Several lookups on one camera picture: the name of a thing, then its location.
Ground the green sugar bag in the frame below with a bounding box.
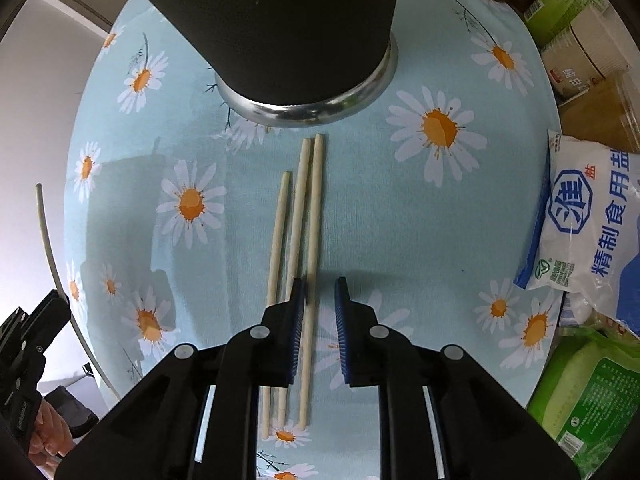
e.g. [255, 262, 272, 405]
[527, 327, 639, 479]

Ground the blue daisy tablecloth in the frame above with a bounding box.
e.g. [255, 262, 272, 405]
[64, 0, 560, 479]

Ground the white blue salt bag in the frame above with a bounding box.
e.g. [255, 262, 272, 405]
[514, 130, 639, 334]

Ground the green label vinegar bottle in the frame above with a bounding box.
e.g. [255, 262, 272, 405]
[524, 0, 610, 48]

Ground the brown spice jar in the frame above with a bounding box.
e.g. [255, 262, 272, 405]
[559, 72, 639, 154]

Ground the white lidded spice jar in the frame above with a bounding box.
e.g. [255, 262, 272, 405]
[541, 6, 634, 100]

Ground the black cylindrical utensil holder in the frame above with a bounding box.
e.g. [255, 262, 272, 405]
[150, 0, 398, 127]

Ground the person's left hand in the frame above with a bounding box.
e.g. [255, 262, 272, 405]
[28, 400, 75, 476]

